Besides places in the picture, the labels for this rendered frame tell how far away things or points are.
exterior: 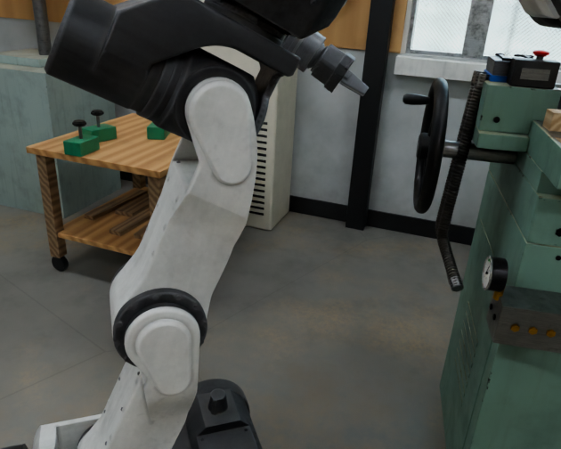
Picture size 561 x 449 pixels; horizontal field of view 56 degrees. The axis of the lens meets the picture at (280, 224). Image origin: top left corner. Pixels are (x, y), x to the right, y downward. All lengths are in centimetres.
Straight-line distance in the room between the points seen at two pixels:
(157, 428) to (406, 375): 100
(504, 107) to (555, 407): 62
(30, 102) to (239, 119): 208
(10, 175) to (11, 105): 36
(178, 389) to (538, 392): 73
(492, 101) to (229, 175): 59
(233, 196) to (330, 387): 105
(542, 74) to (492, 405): 67
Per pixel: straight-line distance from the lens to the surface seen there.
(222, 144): 70
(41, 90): 266
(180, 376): 85
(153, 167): 183
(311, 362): 177
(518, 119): 113
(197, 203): 74
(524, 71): 112
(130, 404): 94
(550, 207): 103
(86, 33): 69
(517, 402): 125
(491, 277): 99
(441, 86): 111
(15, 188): 296
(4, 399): 176
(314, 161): 271
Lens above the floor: 111
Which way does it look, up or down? 25 degrees down
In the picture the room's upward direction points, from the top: 3 degrees clockwise
